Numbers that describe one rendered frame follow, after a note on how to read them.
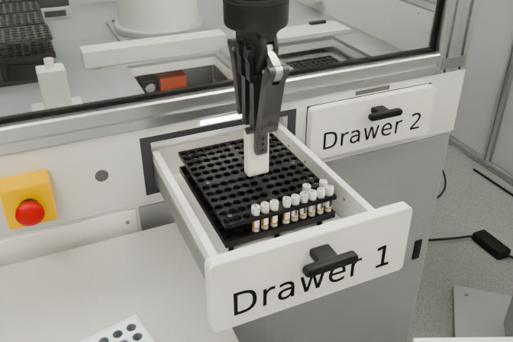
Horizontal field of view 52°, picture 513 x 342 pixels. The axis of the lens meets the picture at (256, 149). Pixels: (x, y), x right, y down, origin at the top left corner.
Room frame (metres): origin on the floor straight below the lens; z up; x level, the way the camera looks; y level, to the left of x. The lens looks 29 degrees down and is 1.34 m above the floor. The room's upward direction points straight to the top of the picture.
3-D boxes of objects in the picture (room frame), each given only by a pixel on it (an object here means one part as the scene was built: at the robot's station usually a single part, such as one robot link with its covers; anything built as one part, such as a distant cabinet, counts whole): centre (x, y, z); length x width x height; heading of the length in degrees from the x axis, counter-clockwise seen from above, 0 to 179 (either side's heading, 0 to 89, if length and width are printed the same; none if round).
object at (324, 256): (0.50, -0.09, 0.91); 0.07 x 0.04 x 0.01; 114
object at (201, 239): (0.71, 0.01, 0.86); 0.40 x 0.26 x 0.06; 24
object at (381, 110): (0.92, -0.24, 0.91); 0.07 x 0.04 x 0.01; 114
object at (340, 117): (0.94, -0.23, 0.87); 0.29 x 0.02 x 0.11; 114
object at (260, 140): (0.58, -0.01, 1.03); 0.03 x 0.01 x 0.05; 24
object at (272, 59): (0.56, -0.01, 1.14); 0.05 x 0.02 x 0.05; 24
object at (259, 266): (0.52, -0.07, 0.87); 0.29 x 0.02 x 0.11; 114
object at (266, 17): (0.60, 0.00, 1.16); 0.08 x 0.07 x 0.09; 24
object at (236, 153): (0.70, 0.01, 0.87); 0.22 x 0.18 x 0.06; 24
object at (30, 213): (0.63, 0.34, 0.88); 0.04 x 0.03 x 0.04; 114
